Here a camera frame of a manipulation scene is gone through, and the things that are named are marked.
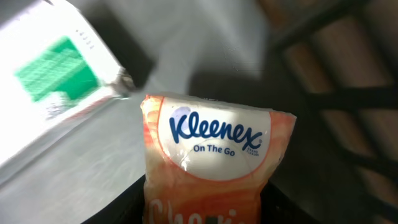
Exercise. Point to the orange Kleenex tissue pack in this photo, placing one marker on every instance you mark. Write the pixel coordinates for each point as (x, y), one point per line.
(207, 161)

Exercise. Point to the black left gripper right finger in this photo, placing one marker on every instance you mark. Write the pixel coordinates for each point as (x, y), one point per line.
(277, 208)

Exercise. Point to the grey plastic basket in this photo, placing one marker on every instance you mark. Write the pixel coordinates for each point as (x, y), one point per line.
(333, 64)

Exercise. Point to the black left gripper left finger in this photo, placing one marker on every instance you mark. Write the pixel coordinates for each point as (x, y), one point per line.
(127, 208)

